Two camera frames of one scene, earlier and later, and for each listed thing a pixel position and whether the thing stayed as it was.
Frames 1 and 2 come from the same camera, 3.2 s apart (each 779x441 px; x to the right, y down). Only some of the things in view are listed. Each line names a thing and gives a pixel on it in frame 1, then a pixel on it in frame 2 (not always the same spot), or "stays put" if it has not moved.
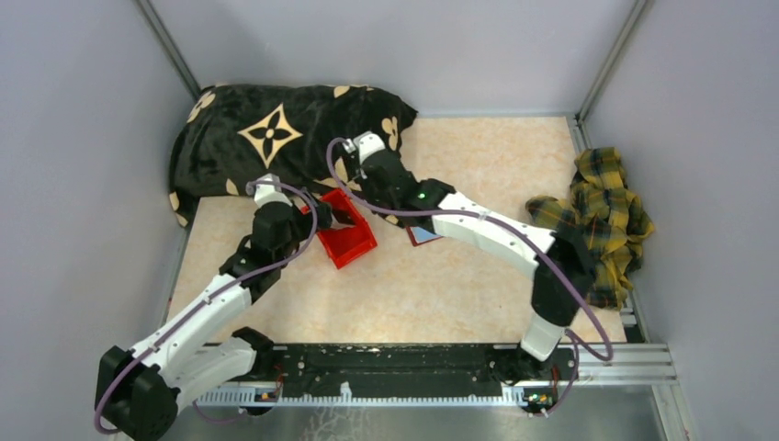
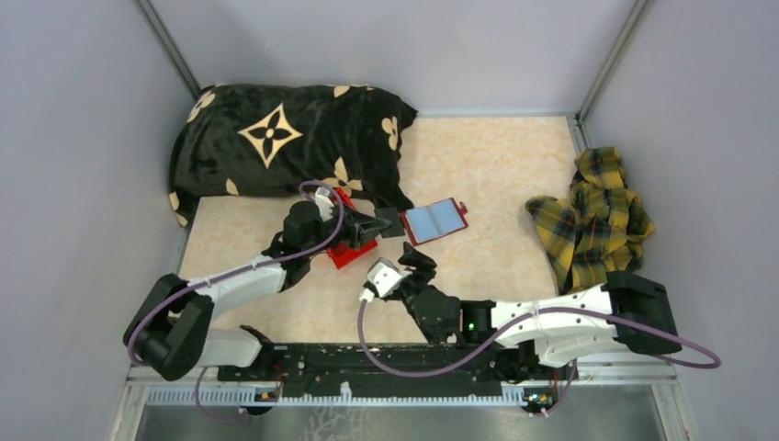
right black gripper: x=364 y=185 to x=425 y=265
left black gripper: x=308 y=222 to x=361 y=229
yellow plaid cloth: x=612 y=217 stays put
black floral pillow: x=235 y=134 stays put
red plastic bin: x=344 y=244 stays put
